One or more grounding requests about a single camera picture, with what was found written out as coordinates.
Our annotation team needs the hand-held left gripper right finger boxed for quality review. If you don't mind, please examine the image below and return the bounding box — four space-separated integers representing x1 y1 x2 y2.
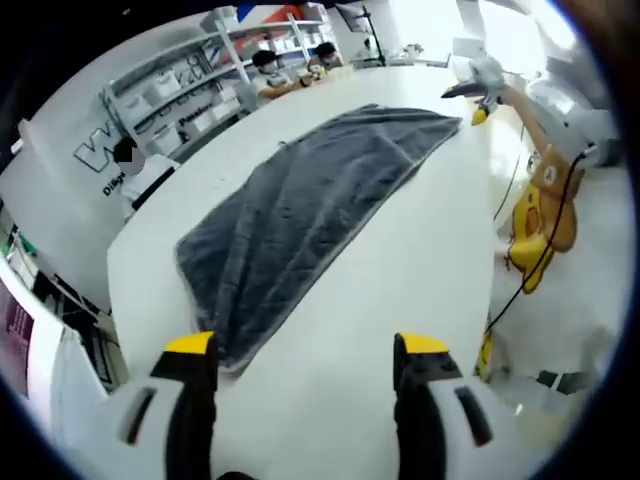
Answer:
392 331 525 480

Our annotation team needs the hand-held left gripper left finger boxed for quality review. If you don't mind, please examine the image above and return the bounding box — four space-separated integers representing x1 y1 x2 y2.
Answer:
92 329 220 480

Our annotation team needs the grey towel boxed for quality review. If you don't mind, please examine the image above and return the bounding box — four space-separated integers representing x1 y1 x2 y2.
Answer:
174 103 464 374

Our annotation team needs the white grey chest-worn device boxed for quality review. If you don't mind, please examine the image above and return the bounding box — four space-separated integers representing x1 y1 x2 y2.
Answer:
527 74 626 169

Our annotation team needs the white table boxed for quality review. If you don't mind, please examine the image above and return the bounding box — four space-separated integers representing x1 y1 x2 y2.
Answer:
106 64 534 480

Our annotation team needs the grey metal shelf unit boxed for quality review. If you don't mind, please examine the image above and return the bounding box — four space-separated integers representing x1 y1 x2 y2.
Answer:
219 4 331 71
99 22 256 151

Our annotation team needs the pink screen monitor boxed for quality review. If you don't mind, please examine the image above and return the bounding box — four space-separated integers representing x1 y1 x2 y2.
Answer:
0 279 36 396

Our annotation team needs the green hanging cloth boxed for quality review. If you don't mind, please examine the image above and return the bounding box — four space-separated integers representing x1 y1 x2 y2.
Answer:
9 232 39 257

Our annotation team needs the black laptop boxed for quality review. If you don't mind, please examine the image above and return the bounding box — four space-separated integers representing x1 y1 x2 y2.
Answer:
132 167 176 211

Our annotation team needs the thin dark cable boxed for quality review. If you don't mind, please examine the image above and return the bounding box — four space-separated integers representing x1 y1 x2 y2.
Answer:
492 117 527 221

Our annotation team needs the black device cable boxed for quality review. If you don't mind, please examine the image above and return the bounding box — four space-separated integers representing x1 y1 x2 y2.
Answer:
487 146 600 331

